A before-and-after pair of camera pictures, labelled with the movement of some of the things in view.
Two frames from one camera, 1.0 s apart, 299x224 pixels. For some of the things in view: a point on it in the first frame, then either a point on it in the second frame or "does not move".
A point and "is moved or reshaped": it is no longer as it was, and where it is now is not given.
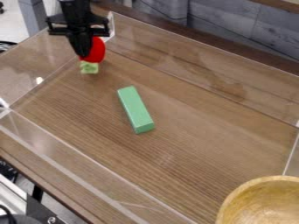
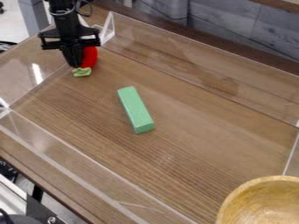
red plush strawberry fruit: [90, 60] is moved or reshaped
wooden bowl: [266, 200] does not move
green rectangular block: [135, 110] does not move
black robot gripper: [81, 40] -> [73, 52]
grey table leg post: [33, 16] does not move
